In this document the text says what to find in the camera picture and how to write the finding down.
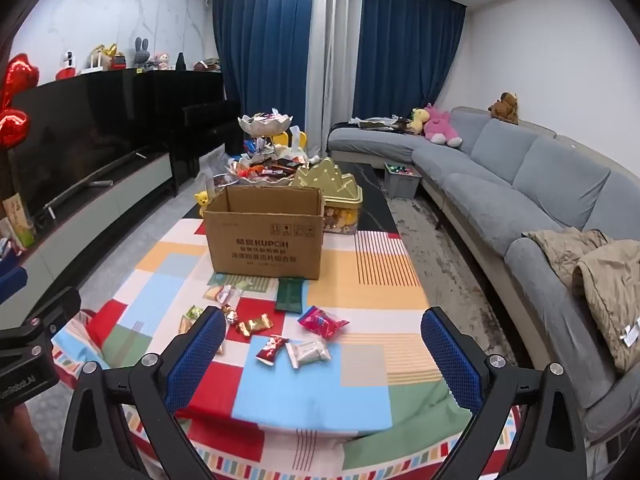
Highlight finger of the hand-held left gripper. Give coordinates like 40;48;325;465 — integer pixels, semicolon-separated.
0;287;82;342
0;266;29;306

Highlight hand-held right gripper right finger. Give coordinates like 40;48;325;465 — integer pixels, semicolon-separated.
420;306;588;480

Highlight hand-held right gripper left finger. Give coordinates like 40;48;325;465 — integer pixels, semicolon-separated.
59;305;227;480

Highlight yellow cake snack packet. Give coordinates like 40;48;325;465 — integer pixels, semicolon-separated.
204;284;237;307

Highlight gold candy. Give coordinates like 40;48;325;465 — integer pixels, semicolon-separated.
235;313;274;337

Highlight red candy wrapper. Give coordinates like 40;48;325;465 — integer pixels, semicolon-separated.
255;334;289;367

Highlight dark green snack packet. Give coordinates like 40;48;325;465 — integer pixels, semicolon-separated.
274;278;305;313

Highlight white snack packet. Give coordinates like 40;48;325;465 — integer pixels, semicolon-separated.
285;339;332;371

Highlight brown cardboard box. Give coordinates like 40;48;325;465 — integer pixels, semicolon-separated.
202;184;326;281

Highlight pink red snack packet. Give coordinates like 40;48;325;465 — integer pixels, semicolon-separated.
298;305;350;341

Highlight person's left forearm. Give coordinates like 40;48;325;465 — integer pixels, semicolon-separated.
0;404;47;480

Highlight pile of assorted snacks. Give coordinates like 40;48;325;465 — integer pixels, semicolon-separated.
220;137;307;183

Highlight yellow green snack packet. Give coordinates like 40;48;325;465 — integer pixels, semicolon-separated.
179;306;207;334

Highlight beige card box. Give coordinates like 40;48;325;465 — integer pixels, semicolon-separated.
1;193;37;250

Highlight grey patterned rug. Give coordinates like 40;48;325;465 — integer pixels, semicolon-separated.
387;194;523;366

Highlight colourful patchwork tablecloth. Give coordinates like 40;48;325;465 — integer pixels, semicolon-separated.
50;217;521;480

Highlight grey television cabinet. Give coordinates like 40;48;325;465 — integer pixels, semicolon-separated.
0;151;177;313

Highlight red heart balloon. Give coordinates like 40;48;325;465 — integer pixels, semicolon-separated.
0;107;31;150
0;53;40;111

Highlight large black television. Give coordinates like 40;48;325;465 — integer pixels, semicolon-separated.
9;71;175;213

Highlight beige padded jacket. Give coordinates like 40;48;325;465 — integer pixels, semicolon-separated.
522;227;640;374

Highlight grey storage bin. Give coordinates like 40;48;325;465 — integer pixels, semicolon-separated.
383;162;421;200

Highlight grey sectional sofa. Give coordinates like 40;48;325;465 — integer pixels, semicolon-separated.
327;105;640;456

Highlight clear plastic bag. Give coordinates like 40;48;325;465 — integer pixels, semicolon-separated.
197;144;230;197

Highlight gold lid biscuit container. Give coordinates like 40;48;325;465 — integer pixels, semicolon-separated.
291;157;364;235

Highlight pink plush toy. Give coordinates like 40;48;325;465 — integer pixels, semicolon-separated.
422;103;461;149

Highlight white red robot toy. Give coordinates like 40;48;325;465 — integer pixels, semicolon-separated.
55;51;82;81

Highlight tiered shell bowl stand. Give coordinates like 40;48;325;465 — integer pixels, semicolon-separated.
215;110;302;189

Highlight yellow plush toy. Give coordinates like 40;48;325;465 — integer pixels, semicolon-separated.
406;107;431;136

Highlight black upright piano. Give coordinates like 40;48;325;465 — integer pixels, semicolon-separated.
151;69;242;197

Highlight packaging on sofa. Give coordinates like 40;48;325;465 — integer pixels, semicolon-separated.
349;114;412;134

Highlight gold yellow toy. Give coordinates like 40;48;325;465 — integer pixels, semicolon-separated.
89;42;119;69

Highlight brown plush toy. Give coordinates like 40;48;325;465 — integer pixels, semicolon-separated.
488;92;520;126

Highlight grey rabbit plush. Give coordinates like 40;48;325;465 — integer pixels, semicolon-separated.
133;36;154;69

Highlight blue curtain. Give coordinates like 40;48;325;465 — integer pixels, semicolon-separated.
351;0;467;127
209;0;315;117

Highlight white sheer curtain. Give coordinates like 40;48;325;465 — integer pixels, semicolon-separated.
307;0;363;142

